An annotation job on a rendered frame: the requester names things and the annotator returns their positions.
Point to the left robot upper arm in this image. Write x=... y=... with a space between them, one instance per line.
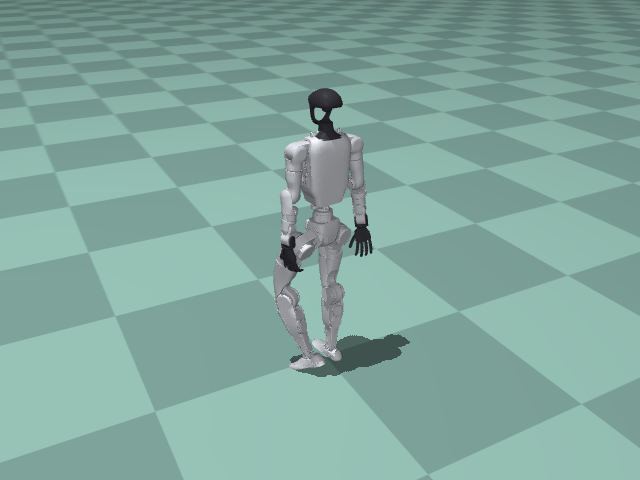
x=295 y=154

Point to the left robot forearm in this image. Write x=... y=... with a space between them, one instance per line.
x=288 y=227

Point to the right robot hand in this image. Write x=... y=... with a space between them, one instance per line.
x=362 y=235

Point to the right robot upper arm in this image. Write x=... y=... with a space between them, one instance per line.
x=356 y=179

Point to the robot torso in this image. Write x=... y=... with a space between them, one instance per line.
x=325 y=176

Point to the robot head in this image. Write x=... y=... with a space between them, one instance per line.
x=326 y=99

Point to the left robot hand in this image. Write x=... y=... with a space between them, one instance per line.
x=288 y=256

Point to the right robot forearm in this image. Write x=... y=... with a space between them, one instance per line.
x=358 y=201

